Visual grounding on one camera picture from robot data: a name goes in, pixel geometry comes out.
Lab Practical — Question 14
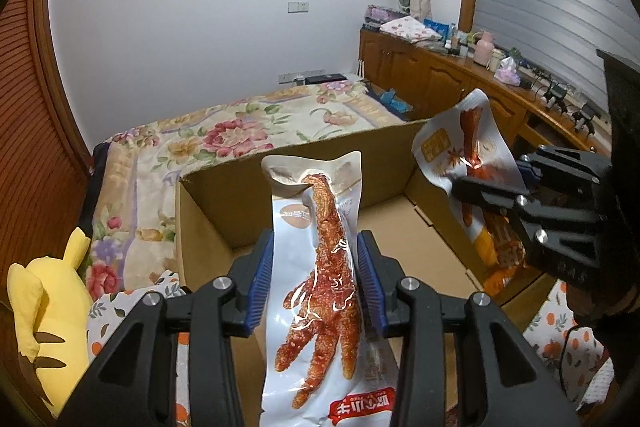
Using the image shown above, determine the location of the brown cardboard box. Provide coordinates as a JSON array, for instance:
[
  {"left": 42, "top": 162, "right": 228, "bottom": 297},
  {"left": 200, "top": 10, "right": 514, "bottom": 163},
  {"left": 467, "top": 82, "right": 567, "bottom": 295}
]
[{"left": 175, "top": 119, "right": 543, "bottom": 427}]

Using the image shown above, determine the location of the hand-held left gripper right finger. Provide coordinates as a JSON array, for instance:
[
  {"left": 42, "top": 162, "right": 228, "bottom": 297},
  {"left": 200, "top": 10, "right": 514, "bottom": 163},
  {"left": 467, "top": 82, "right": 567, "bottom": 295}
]
[{"left": 356, "top": 229, "right": 583, "bottom": 427}]

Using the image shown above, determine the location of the folded floral cloth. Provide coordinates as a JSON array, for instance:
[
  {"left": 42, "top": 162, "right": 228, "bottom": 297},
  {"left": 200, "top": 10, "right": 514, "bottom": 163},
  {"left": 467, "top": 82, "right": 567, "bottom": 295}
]
[{"left": 380, "top": 17, "right": 446, "bottom": 44}]

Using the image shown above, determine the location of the pink plastic bag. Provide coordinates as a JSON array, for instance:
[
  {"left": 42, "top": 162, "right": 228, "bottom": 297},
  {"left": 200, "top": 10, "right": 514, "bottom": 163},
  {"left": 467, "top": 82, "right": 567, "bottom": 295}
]
[{"left": 495, "top": 56, "right": 523, "bottom": 86}]

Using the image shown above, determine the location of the blue bag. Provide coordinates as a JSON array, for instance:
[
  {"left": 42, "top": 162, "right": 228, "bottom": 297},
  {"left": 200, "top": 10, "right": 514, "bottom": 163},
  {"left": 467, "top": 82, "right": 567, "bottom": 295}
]
[{"left": 380, "top": 91, "right": 413, "bottom": 114}]

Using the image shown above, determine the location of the purple box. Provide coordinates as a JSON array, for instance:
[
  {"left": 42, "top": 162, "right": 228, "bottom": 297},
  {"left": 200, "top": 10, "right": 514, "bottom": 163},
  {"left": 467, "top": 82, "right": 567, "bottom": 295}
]
[{"left": 365, "top": 5, "right": 408, "bottom": 26}]

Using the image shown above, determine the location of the brown slatted wardrobe door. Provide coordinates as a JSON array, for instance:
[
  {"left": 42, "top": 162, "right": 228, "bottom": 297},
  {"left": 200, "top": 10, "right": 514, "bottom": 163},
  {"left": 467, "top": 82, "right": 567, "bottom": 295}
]
[{"left": 0, "top": 0, "right": 93, "bottom": 323}]

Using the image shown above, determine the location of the yellow plush toy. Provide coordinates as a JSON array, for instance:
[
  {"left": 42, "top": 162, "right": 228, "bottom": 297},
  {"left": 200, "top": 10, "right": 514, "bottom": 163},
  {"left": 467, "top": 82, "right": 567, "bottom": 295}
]
[{"left": 6, "top": 227, "right": 96, "bottom": 398}]

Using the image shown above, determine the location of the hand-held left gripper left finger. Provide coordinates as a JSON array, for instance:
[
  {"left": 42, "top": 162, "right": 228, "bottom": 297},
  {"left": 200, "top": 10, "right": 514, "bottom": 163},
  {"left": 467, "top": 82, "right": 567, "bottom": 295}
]
[{"left": 57, "top": 229, "right": 276, "bottom": 427}]

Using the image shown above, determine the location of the floral blanket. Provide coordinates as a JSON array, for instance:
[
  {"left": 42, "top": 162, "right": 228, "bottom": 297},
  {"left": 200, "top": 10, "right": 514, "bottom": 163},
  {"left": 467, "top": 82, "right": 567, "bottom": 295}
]
[{"left": 82, "top": 79, "right": 406, "bottom": 303}]

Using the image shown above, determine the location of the group of small bottles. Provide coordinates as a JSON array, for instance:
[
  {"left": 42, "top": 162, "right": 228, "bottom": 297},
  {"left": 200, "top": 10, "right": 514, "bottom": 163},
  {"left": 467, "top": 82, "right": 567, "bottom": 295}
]
[{"left": 445, "top": 24, "right": 476, "bottom": 58}]

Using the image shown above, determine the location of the black cable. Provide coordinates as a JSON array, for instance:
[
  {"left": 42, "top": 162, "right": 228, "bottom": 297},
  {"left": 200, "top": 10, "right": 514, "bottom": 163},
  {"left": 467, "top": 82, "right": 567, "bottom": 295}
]
[{"left": 557, "top": 324, "right": 596, "bottom": 388}]

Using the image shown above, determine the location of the pink thermos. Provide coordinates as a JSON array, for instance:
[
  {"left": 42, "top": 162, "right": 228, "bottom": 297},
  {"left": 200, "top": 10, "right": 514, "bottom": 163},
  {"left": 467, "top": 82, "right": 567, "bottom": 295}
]
[{"left": 474, "top": 32, "right": 493, "bottom": 66}]

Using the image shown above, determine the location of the black gadget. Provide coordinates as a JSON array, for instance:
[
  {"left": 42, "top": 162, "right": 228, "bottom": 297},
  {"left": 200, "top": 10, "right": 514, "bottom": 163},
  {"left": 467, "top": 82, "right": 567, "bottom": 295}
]
[
  {"left": 572, "top": 102, "right": 603, "bottom": 134},
  {"left": 545, "top": 82, "right": 571, "bottom": 108}
]

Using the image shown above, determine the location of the orange fruit print cloth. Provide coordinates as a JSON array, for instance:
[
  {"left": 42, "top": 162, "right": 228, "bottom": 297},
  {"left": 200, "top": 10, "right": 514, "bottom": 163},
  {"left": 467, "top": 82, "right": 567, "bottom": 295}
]
[{"left": 85, "top": 269, "right": 616, "bottom": 427}]

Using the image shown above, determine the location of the chicken foot snack packet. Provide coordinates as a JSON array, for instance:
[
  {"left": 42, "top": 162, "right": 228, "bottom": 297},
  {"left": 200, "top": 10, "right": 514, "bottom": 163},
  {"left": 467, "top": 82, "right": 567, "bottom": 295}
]
[
  {"left": 260, "top": 151, "right": 401, "bottom": 427},
  {"left": 411, "top": 89, "right": 531, "bottom": 298}
]

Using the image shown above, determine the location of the wooden cabinet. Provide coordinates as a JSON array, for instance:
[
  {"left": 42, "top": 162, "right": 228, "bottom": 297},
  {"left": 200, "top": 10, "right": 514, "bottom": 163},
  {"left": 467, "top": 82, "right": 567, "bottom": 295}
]
[{"left": 359, "top": 29, "right": 613, "bottom": 158}]

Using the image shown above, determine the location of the white wall socket strip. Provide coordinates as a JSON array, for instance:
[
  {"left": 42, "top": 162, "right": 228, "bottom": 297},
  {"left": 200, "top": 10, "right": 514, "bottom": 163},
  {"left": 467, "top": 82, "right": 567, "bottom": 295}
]
[{"left": 279, "top": 68, "right": 326, "bottom": 84}]

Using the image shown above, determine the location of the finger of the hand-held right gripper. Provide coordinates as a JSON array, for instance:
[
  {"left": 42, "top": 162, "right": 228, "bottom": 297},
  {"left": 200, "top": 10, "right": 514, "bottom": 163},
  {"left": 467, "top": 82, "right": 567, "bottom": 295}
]
[
  {"left": 450, "top": 177, "right": 606, "bottom": 280},
  {"left": 517, "top": 146, "right": 613, "bottom": 208}
]

